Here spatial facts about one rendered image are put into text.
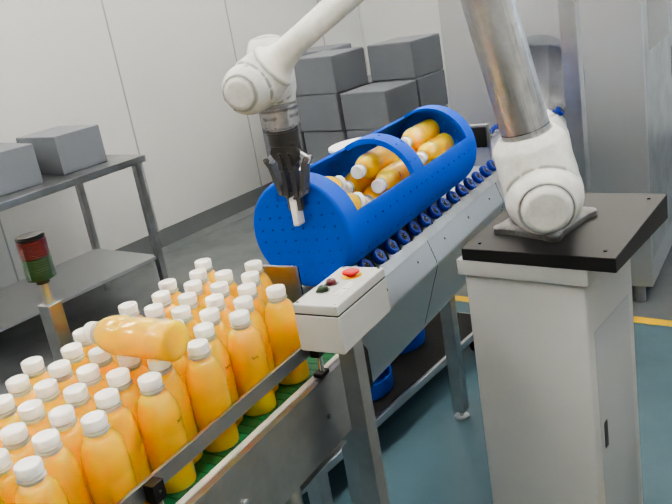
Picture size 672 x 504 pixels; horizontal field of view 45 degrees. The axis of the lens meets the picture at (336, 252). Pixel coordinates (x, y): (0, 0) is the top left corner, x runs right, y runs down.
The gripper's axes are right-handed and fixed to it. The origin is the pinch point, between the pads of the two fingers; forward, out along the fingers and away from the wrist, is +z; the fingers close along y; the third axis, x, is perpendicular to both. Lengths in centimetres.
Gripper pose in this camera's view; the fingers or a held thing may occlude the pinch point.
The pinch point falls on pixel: (297, 210)
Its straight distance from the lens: 195.7
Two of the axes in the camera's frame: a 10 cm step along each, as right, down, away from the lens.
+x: 4.9, -3.5, 8.0
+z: 1.6, 9.4, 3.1
